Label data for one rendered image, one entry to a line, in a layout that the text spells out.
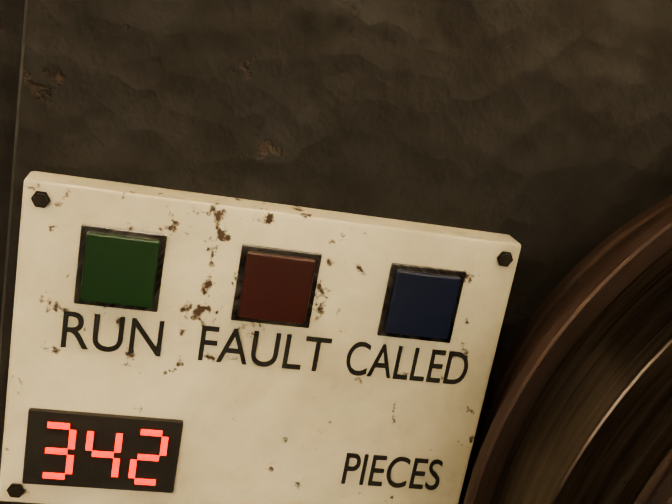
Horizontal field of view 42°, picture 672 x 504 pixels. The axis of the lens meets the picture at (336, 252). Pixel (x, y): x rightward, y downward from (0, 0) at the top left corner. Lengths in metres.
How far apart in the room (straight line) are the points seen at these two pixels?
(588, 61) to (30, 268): 0.31
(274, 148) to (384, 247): 0.08
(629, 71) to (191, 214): 0.25
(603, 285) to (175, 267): 0.21
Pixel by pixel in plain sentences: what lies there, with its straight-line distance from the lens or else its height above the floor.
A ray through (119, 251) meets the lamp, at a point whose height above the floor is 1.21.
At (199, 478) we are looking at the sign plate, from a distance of 0.50.
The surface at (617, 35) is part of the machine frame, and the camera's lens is 0.50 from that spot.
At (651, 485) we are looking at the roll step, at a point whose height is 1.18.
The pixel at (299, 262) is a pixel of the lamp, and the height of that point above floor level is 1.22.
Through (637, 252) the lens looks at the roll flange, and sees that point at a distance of 0.43.
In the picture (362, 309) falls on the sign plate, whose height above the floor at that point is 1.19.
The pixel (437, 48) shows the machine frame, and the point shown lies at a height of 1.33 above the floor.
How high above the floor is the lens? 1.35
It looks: 16 degrees down
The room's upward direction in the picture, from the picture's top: 10 degrees clockwise
